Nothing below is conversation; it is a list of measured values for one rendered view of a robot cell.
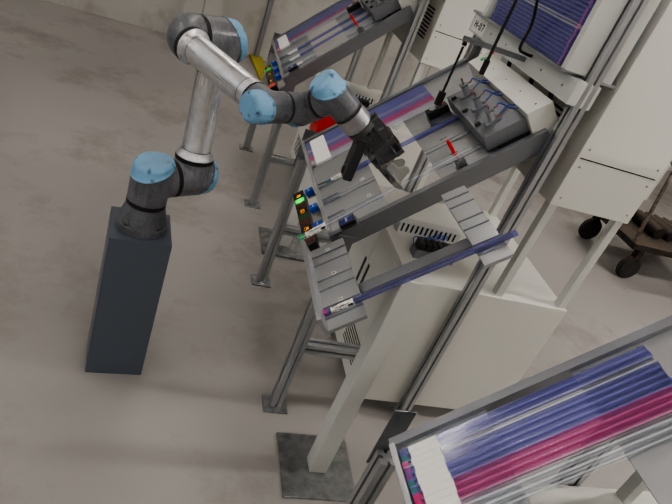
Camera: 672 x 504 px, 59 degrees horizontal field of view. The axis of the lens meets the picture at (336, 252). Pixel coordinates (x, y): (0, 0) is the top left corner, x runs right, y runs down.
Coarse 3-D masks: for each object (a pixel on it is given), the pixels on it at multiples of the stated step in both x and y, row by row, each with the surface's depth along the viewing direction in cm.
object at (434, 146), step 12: (456, 72) 227; (468, 72) 223; (432, 84) 228; (444, 84) 224; (456, 84) 220; (468, 84) 216; (408, 120) 216; (420, 120) 212; (444, 120) 205; (456, 120) 201; (420, 132) 206; (432, 132) 202; (444, 132) 199; (456, 132) 196; (420, 144) 200; (432, 144) 197; (444, 144) 194; (456, 144) 191; (468, 144) 188; (432, 156) 192; (444, 156) 189; (468, 156) 183; (480, 156) 181; (444, 168) 184
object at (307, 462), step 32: (416, 288) 159; (384, 320) 164; (384, 352) 171; (352, 384) 176; (352, 416) 184; (288, 448) 201; (320, 448) 191; (288, 480) 191; (320, 480) 195; (352, 480) 200
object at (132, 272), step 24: (168, 216) 193; (120, 240) 174; (144, 240) 178; (168, 240) 182; (120, 264) 179; (144, 264) 181; (120, 288) 184; (144, 288) 186; (96, 312) 187; (120, 312) 189; (144, 312) 192; (96, 336) 192; (120, 336) 195; (144, 336) 197; (96, 360) 198; (120, 360) 201
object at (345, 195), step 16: (336, 160) 217; (320, 176) 214; (368, 176) 200; (320, 192) 206; (336, 192) 201; (352, 192) 197; (368, 192) 193; (336, 208) 194; (368, 208) 186; (336, 224) 187
